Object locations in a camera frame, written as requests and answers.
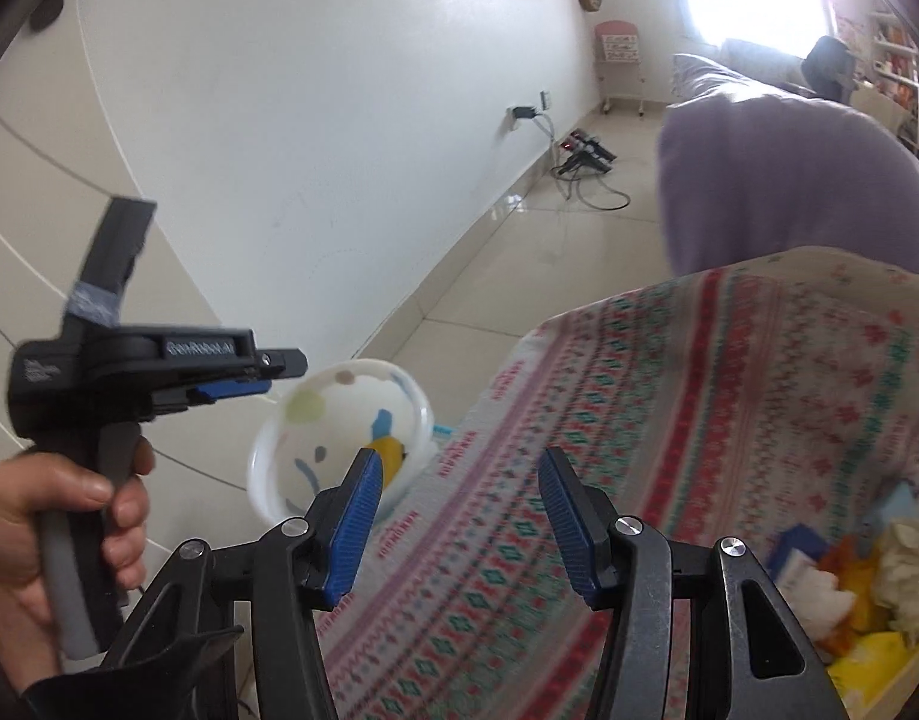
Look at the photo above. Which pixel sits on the small yellow wrapper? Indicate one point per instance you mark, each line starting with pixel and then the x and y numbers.
pixel 390 454

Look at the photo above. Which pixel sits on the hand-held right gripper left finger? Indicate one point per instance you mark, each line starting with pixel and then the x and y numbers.
pixel 354 525

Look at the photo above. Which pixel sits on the purple blanket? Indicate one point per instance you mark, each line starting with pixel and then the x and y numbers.
pixel 789 165

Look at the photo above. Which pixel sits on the white crumpled tissue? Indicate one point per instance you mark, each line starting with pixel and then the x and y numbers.
pixel 909 577

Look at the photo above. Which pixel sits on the person's left hand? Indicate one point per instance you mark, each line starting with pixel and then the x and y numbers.
pixel 24 540

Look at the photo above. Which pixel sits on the dark blue carton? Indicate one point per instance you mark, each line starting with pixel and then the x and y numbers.
pixel 793 544

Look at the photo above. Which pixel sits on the pink chair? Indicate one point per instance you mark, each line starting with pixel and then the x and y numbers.
pixel 617 45

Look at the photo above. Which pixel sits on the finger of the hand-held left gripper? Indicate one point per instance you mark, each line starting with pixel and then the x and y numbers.
pixel 283 361
pixel 230 390

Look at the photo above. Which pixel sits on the office chair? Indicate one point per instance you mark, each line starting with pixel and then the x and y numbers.
pixel 831 64

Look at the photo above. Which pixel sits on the white shelf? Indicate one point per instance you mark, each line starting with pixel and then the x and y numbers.
pixel 894 67

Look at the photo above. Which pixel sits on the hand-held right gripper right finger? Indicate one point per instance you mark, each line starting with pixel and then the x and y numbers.
pixel 568 532

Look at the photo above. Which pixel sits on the black charger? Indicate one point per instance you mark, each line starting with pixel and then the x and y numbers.
pixel 523 115

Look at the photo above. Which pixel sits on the patterned blanket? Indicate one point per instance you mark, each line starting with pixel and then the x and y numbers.
pixel 654 405

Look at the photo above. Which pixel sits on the yellow and white carton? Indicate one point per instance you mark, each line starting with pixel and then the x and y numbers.
pixel 876 656

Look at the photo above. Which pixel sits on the white dotted wastebasket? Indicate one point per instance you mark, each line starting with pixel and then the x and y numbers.
pixel 339 405

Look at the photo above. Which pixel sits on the black power strip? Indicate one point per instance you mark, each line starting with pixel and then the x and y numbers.
pixel 590 150

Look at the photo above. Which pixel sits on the person's left forearm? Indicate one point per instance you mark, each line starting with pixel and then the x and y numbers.
pixel 9 701

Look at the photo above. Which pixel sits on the white crumpled paper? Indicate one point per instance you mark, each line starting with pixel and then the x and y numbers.
pixel 815 600

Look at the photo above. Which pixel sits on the light blue carton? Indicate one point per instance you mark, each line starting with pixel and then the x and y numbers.
pixel 891 510

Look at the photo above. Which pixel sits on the mustard yellow wrapper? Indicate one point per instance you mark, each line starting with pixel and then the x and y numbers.
pixel 849 570

